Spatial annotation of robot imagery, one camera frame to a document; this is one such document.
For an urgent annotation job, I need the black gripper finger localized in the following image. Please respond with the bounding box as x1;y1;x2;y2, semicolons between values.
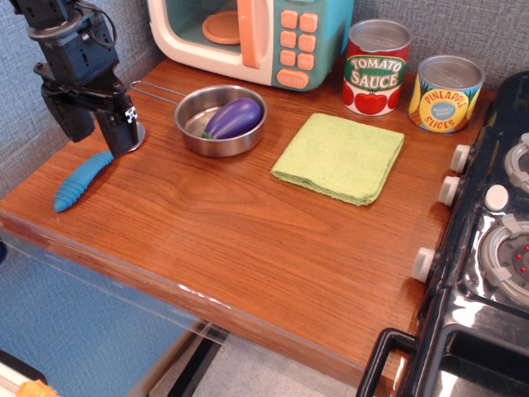
95;91;139;158
41;87;95;142

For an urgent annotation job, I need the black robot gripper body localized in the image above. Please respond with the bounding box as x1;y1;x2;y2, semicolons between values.
26;8;126;111

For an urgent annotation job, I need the green cloth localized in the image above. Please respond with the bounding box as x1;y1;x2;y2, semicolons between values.
271;113;404;206

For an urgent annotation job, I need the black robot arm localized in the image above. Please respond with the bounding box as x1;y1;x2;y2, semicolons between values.
12;1;139;157

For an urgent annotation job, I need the small steel pot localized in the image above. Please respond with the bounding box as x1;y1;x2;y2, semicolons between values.
131;80;268;158

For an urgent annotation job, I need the purple toy eggplant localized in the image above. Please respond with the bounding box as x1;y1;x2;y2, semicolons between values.
202;98;264;140

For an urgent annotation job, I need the orange plate in microwave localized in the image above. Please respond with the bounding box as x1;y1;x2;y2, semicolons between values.
202;10;240;45

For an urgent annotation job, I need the toy microwave oven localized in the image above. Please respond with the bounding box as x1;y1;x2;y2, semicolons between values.
147;0;355;92

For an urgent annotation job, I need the clear acrylic table guard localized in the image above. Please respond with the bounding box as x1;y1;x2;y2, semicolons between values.
1;211;363;378

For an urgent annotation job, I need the tomato sauce can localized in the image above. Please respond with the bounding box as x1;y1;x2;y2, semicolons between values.
342;19;412;116

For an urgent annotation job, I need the pineapple slices can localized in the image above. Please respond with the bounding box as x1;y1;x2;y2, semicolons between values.
408;55;485;134

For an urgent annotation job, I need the white stove knob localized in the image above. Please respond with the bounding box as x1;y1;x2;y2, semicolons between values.
412;247;436;283
450;145;471;174
438;176;460;207

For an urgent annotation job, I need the black toy stove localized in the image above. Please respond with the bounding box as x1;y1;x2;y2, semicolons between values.
357;72;528;396

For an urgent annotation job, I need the black cable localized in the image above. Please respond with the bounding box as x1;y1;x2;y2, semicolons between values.
74;0;119;50

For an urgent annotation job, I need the blue handled metal spoon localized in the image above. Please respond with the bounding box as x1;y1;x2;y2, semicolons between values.
53;122;146;213

